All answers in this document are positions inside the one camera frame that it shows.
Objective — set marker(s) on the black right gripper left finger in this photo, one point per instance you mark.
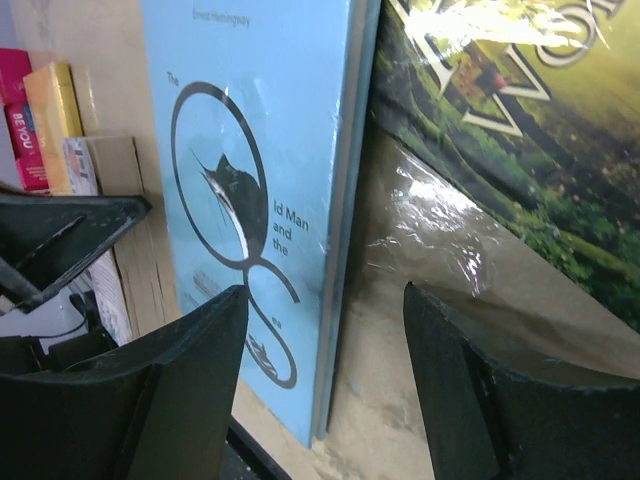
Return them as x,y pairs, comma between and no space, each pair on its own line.
156,408

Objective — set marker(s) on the dark green illustrated book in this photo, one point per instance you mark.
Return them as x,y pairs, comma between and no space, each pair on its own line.
531,109

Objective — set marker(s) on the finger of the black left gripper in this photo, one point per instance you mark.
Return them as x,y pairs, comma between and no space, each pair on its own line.
46,242

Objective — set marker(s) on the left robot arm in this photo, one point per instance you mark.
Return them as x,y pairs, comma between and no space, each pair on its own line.
33,353

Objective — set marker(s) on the light blue cat book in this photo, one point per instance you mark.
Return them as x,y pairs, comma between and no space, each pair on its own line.
259,110

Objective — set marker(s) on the floral pastel notebook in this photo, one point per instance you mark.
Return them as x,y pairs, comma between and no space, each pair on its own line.
106,169

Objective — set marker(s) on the yellow book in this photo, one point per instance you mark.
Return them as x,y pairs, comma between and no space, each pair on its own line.
52,100

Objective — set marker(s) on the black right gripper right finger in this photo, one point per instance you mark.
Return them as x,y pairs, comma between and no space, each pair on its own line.
496,408

